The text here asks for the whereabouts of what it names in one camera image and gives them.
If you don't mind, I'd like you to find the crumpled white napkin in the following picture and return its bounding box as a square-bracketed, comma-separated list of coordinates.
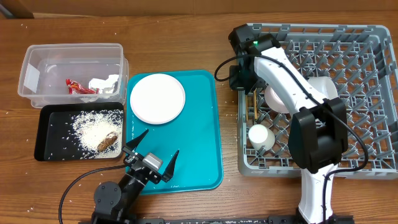
[88, 74, 119, 94]

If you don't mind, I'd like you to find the teal plastic tray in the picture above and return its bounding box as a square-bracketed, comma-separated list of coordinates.
[125, 70, 223, 195]

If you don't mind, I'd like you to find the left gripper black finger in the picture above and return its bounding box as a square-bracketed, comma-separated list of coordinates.
[162, 150, 179, 182]
[126, 129, 149, 149]

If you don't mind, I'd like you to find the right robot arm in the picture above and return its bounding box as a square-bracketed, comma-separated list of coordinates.
[228, 24, 348, 223]

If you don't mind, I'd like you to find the large white plate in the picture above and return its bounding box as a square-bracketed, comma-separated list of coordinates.
[130, 73, 185, 124]

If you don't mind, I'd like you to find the grey bowl with rice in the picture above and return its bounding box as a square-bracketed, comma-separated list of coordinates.
[308, 77, 338, 100]

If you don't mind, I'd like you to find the brown food scrap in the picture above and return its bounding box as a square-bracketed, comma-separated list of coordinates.
[97, 132, 118, 152]

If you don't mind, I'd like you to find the black plastic tray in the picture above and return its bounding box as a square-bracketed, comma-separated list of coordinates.
[34, 102, 124, 161]

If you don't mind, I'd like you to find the clear plastic bin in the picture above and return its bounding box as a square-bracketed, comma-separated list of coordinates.
[17, 43, 129, 108]

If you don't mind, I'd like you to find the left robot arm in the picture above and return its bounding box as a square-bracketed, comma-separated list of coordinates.
[91, 131, 179, 223]

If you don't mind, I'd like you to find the grey dishwasher rack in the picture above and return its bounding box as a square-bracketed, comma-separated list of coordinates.
[237, 23, 397, 179]

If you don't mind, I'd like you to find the red snack wrapper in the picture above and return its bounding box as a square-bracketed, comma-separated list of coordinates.
[65, 79, 99, 95]

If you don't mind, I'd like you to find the small pink bowl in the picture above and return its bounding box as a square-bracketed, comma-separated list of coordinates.
[264, 85, 291, 114]

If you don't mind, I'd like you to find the white rice pile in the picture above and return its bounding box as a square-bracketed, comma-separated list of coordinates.
[62, 110, 124, 159]

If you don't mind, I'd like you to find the white paper cup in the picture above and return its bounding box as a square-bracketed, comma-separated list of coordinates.
[248, 124, 275, 150]

